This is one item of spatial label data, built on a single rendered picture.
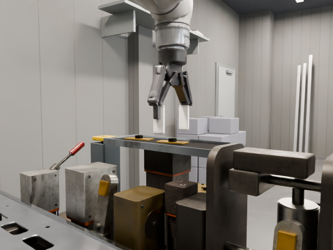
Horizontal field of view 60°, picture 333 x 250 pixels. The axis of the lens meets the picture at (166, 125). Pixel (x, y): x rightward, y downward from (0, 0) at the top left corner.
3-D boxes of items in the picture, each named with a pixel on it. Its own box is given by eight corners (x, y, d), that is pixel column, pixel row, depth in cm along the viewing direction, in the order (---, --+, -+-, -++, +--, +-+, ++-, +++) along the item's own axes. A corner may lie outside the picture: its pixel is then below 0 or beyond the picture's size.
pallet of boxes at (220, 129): (205, 174, 533) (205, 116, 526) (245, 179, 493) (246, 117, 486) (175, 188, 442) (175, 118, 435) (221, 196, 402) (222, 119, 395)
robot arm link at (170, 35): (195, 29, 77) (195, 51, 77) (166, 33, 81) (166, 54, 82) (180, 20, 69) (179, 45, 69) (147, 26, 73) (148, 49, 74)
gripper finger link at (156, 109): (160, 98, 70) (154, 97, 67) (160, 119, 70) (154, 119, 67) (155, 98, 70) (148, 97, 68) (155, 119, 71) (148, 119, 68)
